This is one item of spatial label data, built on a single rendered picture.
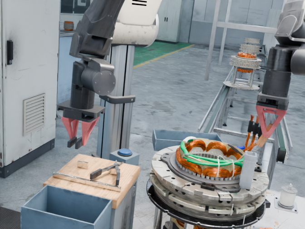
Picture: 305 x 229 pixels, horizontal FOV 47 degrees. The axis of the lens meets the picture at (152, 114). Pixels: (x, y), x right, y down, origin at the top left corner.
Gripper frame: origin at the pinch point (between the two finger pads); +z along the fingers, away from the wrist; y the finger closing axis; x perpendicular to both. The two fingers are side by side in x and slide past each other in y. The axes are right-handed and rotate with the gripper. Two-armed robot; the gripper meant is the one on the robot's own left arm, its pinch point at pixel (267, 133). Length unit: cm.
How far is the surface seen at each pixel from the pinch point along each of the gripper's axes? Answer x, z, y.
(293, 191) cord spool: -12, 34, 61
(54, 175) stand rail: 47, 18, -16
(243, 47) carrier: 78, -27, 491
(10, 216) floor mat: 160, 111, 93
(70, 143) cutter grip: 43.2, 8.6, -15.9
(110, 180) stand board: 34.8, 18.0, -9.1
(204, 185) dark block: 11.5, 14.4, -5.6
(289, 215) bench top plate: -12, 42, 56
